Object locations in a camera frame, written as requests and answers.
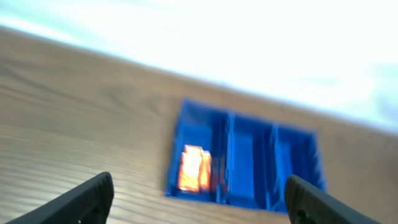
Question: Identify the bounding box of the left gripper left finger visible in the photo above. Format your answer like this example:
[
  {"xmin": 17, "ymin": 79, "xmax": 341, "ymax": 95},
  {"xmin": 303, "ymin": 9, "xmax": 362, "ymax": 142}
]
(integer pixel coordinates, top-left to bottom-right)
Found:
[{"xmin": 6, "ymin": 171, "xmax": 115, "ymax": 224}]

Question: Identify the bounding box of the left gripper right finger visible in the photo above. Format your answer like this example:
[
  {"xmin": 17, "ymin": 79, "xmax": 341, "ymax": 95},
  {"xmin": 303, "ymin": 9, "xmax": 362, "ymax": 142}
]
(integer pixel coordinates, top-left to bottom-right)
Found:
[{"xmin": 284, "ymin": 174, "xmax": 382, "ymax": 224}]

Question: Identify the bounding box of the orange candy box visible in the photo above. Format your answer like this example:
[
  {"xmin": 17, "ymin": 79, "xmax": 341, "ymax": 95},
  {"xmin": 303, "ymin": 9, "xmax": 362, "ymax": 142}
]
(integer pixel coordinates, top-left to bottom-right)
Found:
[
  {"xmin": 200, "ymin": 149, "xmax": 213, "ymax": 191},
  {"xmin": 177, "ymin": 144, "xmax": 203, "ymax": 192}
]

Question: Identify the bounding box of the blue tray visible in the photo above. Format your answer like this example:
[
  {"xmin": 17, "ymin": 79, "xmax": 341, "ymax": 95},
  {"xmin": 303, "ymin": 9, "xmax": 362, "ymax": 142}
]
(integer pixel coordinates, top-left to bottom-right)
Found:
[{"xmin": 164, "ymin": 98, "xmax": 327, "ymax": 215}]

